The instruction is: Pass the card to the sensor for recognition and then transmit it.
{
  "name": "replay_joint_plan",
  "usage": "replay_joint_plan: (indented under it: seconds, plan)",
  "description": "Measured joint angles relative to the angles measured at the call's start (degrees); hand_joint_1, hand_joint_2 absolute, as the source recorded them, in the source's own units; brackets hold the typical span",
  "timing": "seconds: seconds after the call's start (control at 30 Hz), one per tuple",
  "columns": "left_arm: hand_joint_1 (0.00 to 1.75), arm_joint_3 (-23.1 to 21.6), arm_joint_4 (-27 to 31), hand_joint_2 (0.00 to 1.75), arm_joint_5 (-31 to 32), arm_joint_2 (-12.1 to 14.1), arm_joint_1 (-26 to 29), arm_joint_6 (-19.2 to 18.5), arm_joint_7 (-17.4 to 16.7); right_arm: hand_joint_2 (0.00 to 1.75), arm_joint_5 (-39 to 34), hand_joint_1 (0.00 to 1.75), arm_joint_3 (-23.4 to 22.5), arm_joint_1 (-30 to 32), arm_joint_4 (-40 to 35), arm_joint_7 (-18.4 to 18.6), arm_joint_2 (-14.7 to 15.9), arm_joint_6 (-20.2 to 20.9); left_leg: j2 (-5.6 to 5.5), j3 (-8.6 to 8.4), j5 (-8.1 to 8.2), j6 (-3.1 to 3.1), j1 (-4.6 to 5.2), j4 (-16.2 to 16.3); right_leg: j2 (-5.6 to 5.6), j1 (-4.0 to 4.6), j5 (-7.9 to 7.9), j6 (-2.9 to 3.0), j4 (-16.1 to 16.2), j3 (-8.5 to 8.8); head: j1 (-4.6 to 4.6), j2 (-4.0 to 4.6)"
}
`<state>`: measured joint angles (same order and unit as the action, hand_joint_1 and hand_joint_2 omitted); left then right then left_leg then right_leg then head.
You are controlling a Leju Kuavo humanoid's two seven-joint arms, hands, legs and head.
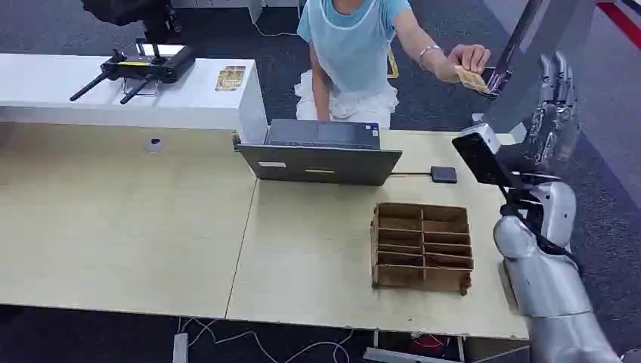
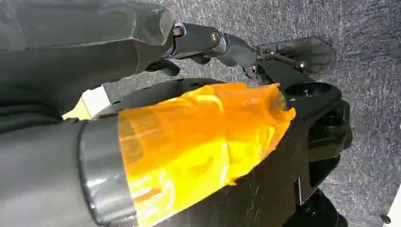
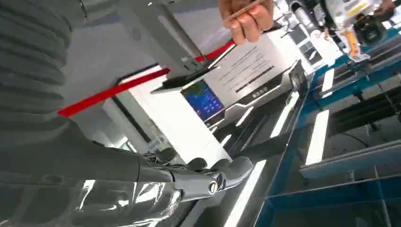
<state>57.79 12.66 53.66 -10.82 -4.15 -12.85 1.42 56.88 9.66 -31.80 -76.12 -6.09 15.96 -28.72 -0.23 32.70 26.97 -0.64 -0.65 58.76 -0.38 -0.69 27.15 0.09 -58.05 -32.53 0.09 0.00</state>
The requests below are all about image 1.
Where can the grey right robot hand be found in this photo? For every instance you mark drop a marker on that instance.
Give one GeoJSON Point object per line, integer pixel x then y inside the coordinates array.
{"type": "Point", "coordinates": [553, 128]}

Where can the person's left hand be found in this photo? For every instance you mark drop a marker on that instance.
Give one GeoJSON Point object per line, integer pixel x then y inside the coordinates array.
{"type": "Point", "coordinates": [463, 62]}

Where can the tan printed card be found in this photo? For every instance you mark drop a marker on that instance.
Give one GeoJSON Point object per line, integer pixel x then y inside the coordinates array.
{"type": "Point", "coordinates": [230, 78]}
{"type": "Point", "coordinates": [473, 79]}

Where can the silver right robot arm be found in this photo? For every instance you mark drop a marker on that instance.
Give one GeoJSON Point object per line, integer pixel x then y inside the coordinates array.
{"type": "Point", "coordinates": [546, 285]}

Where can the dark metal stand pole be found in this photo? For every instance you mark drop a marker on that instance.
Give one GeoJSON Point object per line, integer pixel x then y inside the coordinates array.
{"type": "Point", "coordinates": [511, 47]}

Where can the person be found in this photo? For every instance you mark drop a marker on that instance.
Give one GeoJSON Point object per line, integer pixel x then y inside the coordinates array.
{"type": "Point", "coordinates": [350, 55]}

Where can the small black card reader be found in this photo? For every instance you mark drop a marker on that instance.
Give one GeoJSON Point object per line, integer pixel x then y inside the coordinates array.
{"type": "Point", "coordinates": [444, 175]}

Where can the dark grey laptop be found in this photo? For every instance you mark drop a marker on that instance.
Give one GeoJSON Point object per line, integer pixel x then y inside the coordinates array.
{"type": "Point", "coordinates": [320, 158]}

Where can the wooden compartment card box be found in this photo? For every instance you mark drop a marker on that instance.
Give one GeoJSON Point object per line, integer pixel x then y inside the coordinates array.
{"type": "Point", "coordinates": [423, 248]}

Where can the red object under desk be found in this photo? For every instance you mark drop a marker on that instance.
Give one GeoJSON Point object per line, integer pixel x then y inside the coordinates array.
{"type": "Point", "coordinates": [429, 345]}

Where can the white cabinet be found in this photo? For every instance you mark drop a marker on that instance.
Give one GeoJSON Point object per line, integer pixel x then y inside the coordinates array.
{"type": "Point", "coordinates": [200, 107]}

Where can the black remote controller with antennas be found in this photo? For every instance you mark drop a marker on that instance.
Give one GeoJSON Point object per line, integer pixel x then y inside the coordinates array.
{"type": "Point", "coordinates": [150, 67]}

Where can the black chair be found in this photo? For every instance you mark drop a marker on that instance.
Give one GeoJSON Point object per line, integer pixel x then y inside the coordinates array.
{"type": "Point", "coordinates": [135, 15]}

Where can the white power strip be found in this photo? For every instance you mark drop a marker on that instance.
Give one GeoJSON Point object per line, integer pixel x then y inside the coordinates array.
{"type": "Point", "coordinates": [180, 349]}

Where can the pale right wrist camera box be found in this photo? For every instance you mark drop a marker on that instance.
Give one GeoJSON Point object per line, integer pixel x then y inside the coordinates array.
{"type": "Point", "coordinates": [478, 155]}

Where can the grey desk frame bar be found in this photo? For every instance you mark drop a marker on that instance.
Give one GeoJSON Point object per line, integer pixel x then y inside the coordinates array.
{"type": "Point", "coordinates": [400, 356]}

